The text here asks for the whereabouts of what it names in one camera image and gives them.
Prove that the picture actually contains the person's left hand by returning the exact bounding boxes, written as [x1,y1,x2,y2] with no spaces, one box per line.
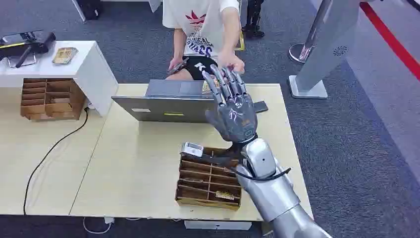
[217,51,246,73]

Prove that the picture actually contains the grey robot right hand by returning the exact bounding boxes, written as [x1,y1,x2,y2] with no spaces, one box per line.
[202,64,259,143]

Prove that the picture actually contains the person's right hand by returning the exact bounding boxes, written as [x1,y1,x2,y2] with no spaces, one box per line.
[169,56,189,73]

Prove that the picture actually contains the dark smartphone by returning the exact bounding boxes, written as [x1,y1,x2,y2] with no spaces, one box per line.
[167,57,190,74]

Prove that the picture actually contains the flat black object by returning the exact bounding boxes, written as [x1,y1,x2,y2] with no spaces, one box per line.
[253,101,269,114]

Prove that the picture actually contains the grey laptop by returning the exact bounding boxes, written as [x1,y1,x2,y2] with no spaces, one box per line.
[111,79,224,124]

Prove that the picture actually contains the black robot legs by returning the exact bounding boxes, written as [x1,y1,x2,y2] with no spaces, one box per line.
[242,0,265,39]

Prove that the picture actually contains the person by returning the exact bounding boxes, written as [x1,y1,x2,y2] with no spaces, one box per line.
[162,0,246,81]

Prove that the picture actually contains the round metal stanchion base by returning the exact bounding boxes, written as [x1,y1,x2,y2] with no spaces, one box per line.
[288,43,311,64]

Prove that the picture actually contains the wooden card box with dividers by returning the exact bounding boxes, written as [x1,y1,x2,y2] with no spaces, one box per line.
[174,147,244,211]

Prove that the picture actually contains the yellow printed card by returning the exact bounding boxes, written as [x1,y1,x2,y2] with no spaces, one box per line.
[215,191,235,201]

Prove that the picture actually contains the white side desk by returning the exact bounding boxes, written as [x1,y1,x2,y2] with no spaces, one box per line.
[0,40,119,118]

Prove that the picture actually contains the grey kiosk stand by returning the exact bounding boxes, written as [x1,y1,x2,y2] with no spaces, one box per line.
[288,0,362,99]

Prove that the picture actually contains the black case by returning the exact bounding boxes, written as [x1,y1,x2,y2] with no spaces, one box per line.
[76,0,103,20]

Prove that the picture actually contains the white box under desk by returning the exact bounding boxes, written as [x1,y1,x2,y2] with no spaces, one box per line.
[183,220,253,231]

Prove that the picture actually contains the stack of cards in tray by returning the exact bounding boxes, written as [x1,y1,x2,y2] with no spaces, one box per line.
[52,47,79,65]

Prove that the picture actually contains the wooden organizer box with compartments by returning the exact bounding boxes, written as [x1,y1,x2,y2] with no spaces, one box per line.
[20,77,87,121]

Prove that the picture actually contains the black device with stand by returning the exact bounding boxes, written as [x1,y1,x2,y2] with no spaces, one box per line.
[0,30,56,69]

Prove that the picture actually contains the yellow frame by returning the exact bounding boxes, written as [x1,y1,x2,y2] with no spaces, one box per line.
[234,31,246,52]

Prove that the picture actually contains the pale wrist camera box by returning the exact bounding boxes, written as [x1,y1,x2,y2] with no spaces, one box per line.
[181,142,204,158]

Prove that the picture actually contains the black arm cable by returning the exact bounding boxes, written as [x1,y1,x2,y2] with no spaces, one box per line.
[229,167,292,182]

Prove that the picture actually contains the black power cable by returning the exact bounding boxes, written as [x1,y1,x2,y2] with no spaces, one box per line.
[23,108,89,217]

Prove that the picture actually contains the white cable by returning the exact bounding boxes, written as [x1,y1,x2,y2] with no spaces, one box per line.
[82,217,115,235]

